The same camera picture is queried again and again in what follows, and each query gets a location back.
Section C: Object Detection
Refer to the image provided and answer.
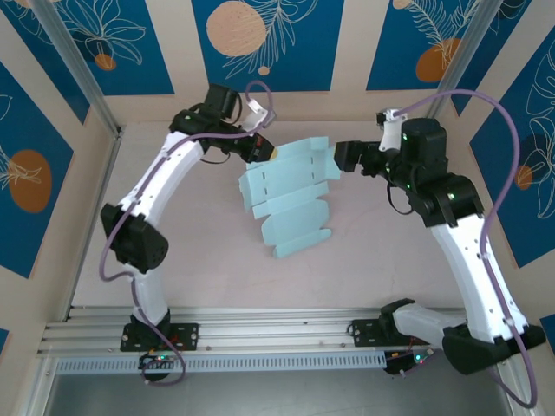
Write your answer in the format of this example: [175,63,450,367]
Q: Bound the grey slotted cable duct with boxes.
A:
[55,350,388,374]

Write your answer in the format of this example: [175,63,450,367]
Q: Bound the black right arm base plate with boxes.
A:
[349,318,417,348]

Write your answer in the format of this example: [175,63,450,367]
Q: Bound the aluminium frame post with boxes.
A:
[32,0,125,140]
[435,0,517,122]

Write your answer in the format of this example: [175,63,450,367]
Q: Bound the blue floral wall panel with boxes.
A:
[366,0,482,92]
[470,42,555,270]
[0,0,92,127]
[42,0,176,97]
[0,62,75,281]
[192,0,346,94]
[450,0,555,118]

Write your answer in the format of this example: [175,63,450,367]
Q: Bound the aluminium side rail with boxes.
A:
[62,129,125,322]

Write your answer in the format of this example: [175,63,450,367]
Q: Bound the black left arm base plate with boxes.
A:
[120,322,200,353]

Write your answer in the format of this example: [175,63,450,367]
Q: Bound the aluminium mounting rail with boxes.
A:
[36,305,469,357]

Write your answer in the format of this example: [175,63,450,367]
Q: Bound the light blue paper box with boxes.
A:
[237,137,342,261]

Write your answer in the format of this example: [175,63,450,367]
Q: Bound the grey metal panel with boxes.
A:
[42,370,513,416]

